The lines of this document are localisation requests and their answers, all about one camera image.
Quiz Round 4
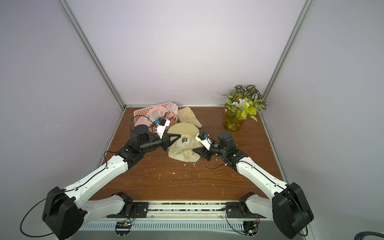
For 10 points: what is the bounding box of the beige baseball cap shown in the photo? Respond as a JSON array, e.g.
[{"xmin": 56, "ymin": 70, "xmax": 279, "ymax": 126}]
[{"xmin": 168, "ymin": 123, "xmax": 203, "ymax": 163}]

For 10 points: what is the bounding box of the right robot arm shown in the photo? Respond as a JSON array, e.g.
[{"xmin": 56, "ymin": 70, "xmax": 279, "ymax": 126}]
[{"xmin": 194, "ymin": 132, "xmax": 314, "ymax": 239}]

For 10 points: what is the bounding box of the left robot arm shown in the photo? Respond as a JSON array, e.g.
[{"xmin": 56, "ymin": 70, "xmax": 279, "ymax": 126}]
[{"xmin": 42, "ymin": 125, "xmax": 181, "ymax": 240}]

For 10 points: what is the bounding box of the pink baseball cap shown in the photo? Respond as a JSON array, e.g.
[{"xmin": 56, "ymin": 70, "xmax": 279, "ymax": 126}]
[
  {"xmin": 164, "ymin": 102, "xmax": 179, "ymax": 123},
  {"xmin": 134, "ymin": 106, "xmax": 167, "ymax": 127}
]

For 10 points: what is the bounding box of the cream work glove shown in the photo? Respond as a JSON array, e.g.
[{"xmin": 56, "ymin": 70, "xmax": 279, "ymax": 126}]
[{"xmin": 177, "ymin": 107, "xmax": 203, "ymax": 129}]

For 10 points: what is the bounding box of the pink plastic basket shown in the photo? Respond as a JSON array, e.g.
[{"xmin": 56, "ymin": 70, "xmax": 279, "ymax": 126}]
[{"xmin": 134, "ymin": 102, "xmax": 179, "ymax": 133}]

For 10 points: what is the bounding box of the artificial green plant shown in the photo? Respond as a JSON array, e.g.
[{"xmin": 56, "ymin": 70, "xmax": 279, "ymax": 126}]
[{"xmin": 225, "ymin": 85, "xmax": 268, "ymax": 122}]

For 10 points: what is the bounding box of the right circuit board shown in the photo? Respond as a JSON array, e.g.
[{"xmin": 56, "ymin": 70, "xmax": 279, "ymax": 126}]
[{"xmin": 242, "ymin": 221, "xmax": 259, "ymax": 237}]

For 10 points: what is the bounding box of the circuit board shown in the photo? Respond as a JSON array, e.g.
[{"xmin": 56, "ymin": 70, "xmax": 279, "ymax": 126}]
[
  {"xmin": 242, "ymin": 221, "xmax": 259, "ymax": 237},
  {"xmin": 115, "ymin": 221, "xmax": 133, "ymax": 238}
]

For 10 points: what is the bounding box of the left circuit board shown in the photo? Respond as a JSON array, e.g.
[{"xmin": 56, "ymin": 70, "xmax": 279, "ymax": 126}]
[{"xmin": 115, "ymin": 221, "xmax": 133, "ymax": 238}]

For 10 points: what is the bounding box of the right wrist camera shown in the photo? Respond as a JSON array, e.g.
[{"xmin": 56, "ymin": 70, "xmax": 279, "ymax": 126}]
[{"xmin": 195, "ymin": 132, "xmax": 213, "ymax": 151}]

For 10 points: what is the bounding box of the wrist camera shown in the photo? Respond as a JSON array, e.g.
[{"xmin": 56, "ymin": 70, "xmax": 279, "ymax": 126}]
[
  {"xmin": 195, "ymin": 132, "xmax": 213, "ymax": 151},
  {"xmin": 155, "ymin": 117, "xmax": 171, "ymax": 139}
]

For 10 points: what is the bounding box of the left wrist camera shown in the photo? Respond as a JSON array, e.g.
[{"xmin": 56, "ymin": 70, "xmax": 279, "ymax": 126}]
[{"xmin": 155, "ymin": 117, "xmax": 171, "ymax": 139}]

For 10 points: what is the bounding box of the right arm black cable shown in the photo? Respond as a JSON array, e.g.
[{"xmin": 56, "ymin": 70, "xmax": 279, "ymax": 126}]
[{"xmin": 202, "ymin": 152, "xmax": 309, "ymax": 238}]

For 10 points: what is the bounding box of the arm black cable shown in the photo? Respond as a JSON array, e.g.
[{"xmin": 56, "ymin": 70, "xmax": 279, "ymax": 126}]
[
  {"xmin": 202, "ymin": 152, "xmax": 309, "ymax": 238},
  {"xmin": 19, "ymin": 115, "xmax": 160, "ymax": 238}
]

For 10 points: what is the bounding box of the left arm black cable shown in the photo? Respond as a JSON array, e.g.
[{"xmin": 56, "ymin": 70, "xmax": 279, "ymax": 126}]
[{"xmin": 19, "ymin": 115, "xmax": 160, "ymax": 238}]

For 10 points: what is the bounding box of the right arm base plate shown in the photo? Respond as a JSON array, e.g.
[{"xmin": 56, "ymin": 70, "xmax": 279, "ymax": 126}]
[{"xmin": 221, "ymin": 202, "xmax": 265, "ymax": 219}]

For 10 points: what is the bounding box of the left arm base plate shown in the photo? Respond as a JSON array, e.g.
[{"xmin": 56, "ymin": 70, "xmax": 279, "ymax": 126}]
[{"xmin": 107, "ymin": 202, "xmax": 149, "ymax": 220}]

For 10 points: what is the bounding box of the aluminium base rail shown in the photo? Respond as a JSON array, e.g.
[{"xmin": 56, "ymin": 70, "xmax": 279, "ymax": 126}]
[{"xmin": 71, "ymin": 202, "xmax": 274, "ymax": 237}]

